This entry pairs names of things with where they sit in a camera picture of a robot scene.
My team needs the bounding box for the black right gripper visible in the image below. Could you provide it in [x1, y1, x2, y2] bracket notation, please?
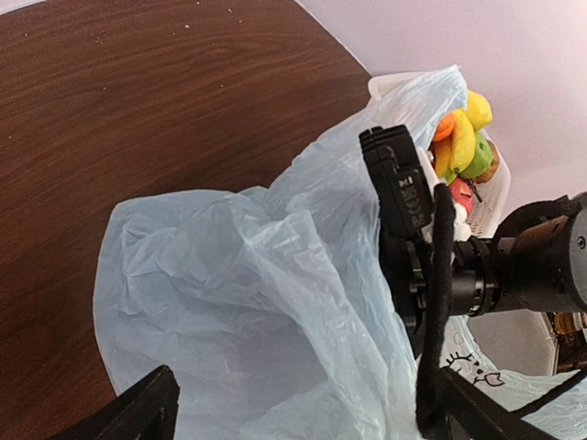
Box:
[380, 193, 586, 356]

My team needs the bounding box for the red apple front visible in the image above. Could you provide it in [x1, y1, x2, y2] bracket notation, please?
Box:
[449, 177, 475, 215]

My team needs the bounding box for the right black cable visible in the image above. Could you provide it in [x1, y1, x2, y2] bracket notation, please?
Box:
[415, 182, 587, 435]

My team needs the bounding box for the brown potato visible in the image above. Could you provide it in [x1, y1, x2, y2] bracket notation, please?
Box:
[473, 140, 500, 184]

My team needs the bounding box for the orange mandarin fruit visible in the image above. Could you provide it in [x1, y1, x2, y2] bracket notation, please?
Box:
[432, 113, 455, 142]

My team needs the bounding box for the yellow banana bunch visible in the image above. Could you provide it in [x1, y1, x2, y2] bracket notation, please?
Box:
[431, 109, 476, 183]

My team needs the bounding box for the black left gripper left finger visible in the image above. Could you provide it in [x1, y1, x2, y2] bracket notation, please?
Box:
[51, 365, 180, 440]

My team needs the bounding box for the white plastic basket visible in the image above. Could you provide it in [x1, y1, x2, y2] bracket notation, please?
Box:
[367, 71, 511, 238]

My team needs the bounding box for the light blue plastic bag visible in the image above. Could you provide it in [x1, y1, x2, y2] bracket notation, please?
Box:
[94, 66, 586, 439]

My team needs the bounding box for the large green apple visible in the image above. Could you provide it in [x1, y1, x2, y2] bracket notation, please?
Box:
[460, 133, 493, 179]

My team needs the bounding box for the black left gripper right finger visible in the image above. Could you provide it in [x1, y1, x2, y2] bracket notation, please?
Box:
[430, 368, 554, 440]

